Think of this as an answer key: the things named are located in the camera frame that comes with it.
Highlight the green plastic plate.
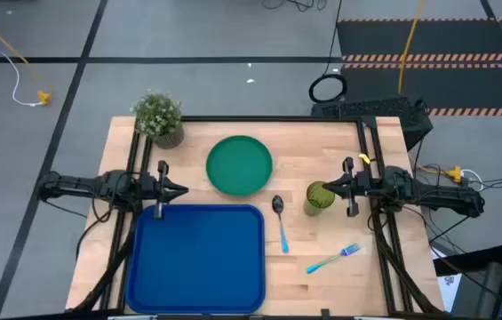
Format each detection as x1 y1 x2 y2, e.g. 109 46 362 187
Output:
205 134 275 197

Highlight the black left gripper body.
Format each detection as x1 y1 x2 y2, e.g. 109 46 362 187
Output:
137 160 171 220

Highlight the white cable loop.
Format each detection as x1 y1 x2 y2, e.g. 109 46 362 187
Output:
458 168 485 193

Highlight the yellow hanging cable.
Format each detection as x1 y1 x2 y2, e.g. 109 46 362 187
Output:
397 0 426 94

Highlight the metal spoon with teal handle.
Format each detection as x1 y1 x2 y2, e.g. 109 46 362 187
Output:
271 194 291 255

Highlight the black hazard-striped floor mat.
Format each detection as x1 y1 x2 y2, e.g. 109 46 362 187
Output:
337 16 502 119

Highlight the black mesh computer case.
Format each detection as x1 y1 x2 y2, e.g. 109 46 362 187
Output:
311 96 434 150

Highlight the yellow floor cable with plug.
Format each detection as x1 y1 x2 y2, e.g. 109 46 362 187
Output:
0 6 53 107

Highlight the green transparent cup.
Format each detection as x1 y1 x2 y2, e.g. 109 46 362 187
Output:
302 180 337 218

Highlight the white paper sheet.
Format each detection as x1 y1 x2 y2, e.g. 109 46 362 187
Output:
432 248 463 312

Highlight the yellow plug with cable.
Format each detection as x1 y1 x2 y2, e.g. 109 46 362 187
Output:
408 153 464 184

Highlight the white floor cable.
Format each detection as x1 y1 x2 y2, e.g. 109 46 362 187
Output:
0 0 45 108

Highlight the black cable bundle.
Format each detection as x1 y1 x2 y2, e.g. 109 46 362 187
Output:
261 0 328 12

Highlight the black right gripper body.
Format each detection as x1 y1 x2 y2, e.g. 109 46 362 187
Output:
342 156 385 219

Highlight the blue plastic tray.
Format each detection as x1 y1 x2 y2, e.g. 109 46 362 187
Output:
124 203 267 316

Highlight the small potted green plant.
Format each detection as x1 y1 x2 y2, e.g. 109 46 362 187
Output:
130 90 186 150

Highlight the iridescent fork with teal handle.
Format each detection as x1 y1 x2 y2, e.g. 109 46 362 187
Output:
306 242 363 276

